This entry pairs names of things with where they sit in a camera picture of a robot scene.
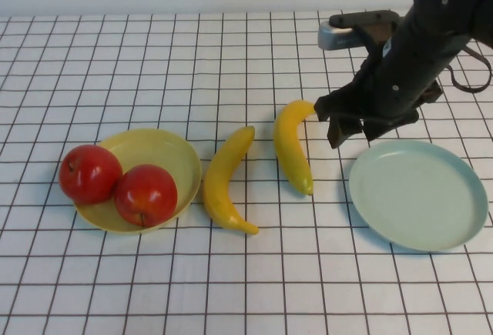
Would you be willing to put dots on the pale green round plate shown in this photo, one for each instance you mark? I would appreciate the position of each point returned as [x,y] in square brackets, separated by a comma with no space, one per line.
[418,196]

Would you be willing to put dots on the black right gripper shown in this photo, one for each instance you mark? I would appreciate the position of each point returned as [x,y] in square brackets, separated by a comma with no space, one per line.
[404,77]

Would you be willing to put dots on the red apple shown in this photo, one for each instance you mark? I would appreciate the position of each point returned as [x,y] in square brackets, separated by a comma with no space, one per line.
[88,177]
[146,196]

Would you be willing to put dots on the yellow banana long stem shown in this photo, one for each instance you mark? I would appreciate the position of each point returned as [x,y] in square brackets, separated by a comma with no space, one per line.
[290,146]

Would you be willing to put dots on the yellow round plate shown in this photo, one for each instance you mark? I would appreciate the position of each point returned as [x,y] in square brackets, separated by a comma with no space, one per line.
[165,158]

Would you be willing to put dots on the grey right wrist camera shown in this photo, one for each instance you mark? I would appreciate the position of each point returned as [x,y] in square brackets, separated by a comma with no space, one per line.
[339,36]

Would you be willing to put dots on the white grid-pattern tablecloth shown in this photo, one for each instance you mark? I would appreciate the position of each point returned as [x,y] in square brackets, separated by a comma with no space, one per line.
[192,61]

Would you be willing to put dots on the yellow banana green tip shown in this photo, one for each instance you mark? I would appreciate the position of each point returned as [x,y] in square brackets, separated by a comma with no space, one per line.
[219,196]

